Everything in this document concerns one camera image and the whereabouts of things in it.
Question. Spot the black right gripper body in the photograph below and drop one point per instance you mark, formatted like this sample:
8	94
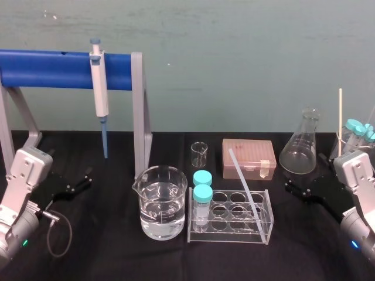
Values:
326	193

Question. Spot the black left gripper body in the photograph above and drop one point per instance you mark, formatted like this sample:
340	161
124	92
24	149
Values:
54	190

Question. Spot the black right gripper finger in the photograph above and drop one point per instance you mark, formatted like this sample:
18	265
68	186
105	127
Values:
296	187
323	158

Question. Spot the clear glass stirring rod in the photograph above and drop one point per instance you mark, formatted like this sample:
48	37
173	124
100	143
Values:
242	178

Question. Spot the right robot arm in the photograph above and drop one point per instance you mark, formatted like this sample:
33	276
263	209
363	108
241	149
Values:
357	187

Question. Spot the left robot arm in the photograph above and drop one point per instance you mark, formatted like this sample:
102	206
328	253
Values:
20	187

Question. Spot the glass conical flask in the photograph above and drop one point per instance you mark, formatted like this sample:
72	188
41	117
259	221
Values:
299	155

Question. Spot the glass beaker holding tubes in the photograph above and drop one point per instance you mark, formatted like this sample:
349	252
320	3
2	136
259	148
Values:
344	145

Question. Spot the beige tape strip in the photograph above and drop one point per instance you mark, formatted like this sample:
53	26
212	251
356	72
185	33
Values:
265	169

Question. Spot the thin wooden stick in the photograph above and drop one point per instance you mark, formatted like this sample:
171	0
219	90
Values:
340	117

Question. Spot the teal capped plastic tube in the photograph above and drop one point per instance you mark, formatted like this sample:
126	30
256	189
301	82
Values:
202	196
367	130
202	177
372	136
354	125

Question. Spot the pink pipette tip box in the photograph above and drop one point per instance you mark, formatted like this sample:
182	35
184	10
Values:
249	155

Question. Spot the clear acrylic tube rack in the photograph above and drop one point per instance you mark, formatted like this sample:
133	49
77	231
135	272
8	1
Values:
234	231

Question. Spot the white pipette with blue tip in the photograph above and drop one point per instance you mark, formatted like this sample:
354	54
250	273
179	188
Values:
99	87

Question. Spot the black table cloth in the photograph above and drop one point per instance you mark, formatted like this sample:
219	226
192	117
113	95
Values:
117	257

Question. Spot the large glass beaker with water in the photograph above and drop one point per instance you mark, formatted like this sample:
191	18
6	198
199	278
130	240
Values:
161	210

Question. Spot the small empty glass beaker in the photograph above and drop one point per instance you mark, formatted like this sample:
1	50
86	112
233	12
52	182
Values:
199	156

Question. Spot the blue bar grey frame stand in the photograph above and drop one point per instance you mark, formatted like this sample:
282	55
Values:
58	70

